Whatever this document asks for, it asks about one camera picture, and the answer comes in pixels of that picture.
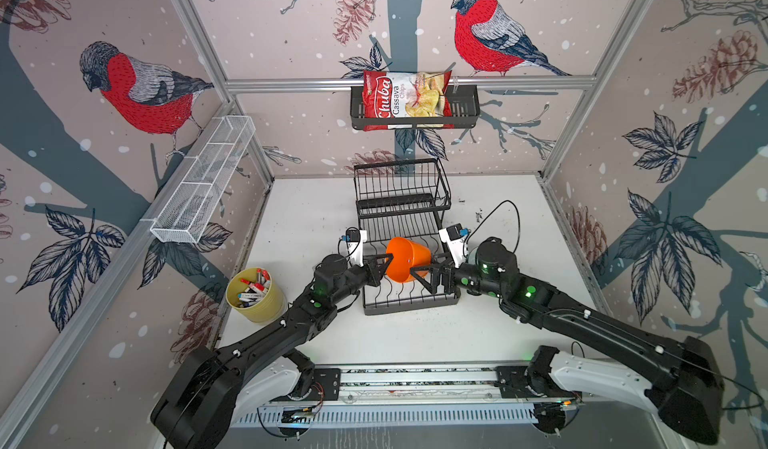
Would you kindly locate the black wall basket shelf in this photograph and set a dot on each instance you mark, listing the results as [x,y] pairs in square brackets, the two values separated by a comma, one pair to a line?
[457,107]

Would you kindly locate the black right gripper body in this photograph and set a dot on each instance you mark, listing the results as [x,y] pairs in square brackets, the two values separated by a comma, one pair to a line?
[468,279]

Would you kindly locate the black wire dish rack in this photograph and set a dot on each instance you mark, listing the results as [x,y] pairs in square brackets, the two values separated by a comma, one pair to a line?
[400,207]

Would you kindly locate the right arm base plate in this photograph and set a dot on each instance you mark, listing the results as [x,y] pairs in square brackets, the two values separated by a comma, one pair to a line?
[521,382]

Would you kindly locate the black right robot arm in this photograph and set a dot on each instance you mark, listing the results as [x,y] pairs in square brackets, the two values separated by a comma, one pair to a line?
[677,380]

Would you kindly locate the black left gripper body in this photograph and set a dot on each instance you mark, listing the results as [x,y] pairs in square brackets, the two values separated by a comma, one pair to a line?
[357,277]

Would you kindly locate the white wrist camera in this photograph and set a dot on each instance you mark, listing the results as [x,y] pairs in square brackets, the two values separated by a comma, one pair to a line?
[354,238]
[454,237]

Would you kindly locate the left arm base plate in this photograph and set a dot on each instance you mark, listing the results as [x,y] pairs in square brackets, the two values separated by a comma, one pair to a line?
[320,383]

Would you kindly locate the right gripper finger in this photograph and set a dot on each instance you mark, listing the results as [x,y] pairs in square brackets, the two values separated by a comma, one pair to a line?
[427,277]
[441,259]

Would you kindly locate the yellow cup with markers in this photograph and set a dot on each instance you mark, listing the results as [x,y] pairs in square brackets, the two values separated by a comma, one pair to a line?
[254,294]

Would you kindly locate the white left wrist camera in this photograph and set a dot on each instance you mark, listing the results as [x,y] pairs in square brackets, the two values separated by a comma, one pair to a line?
[354,238]

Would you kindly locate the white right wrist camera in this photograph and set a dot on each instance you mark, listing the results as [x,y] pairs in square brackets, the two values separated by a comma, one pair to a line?
[454,237]

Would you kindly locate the white wire mesh shelf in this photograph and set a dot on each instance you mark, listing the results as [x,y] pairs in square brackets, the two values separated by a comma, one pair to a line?
[193,202]

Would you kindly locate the orange plastic bowl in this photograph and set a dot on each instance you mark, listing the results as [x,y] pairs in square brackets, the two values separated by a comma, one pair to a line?
[407,255]

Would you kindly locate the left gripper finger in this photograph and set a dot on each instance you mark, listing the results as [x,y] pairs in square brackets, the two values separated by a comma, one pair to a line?
[377,279]
[380,261]

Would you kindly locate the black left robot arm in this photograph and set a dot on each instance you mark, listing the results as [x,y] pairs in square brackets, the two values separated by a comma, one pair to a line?
[196,408]

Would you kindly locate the red cassava chips bag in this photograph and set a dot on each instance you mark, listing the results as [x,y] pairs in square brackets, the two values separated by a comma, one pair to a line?
[399,95]

